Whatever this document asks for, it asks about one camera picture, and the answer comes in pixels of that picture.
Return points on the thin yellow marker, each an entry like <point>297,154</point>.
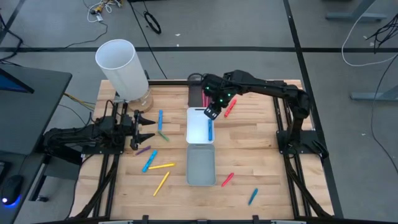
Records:
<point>161,183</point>
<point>161,166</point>

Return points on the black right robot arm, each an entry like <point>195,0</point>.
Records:
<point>270,88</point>

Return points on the thin pink marker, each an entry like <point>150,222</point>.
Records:
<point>207,101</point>
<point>203,99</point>

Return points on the grey desk foot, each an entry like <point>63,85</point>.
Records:
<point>373,96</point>
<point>357,16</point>

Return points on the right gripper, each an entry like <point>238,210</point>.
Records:
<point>219,90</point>

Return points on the light grey plastic bin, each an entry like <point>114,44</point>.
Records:
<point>200,168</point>

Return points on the purple marker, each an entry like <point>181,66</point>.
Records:
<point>143,150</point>

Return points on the dark translucent plastic bin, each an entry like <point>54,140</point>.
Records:
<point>194,96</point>

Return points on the white plastic bin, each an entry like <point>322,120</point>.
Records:
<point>197,130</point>

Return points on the black computer mouse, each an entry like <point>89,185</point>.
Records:
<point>11,188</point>

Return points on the monitor with blue screen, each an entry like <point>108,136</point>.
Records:
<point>12,84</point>

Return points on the light blue marker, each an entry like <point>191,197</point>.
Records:
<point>149,161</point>

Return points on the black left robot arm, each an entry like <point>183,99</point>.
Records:
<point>77,137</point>

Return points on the thick red marker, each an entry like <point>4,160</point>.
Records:
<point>230,107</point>

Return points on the black desk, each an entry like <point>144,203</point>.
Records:
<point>31,118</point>

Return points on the teal marker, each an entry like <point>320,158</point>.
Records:
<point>252,196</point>

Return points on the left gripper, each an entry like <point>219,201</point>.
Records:
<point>132,130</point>

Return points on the green marker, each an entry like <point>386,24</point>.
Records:
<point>163,136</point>

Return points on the thick blue marker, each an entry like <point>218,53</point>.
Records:
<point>210,130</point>
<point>160,119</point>

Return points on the black aluminium rig frame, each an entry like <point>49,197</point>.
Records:
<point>168,82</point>

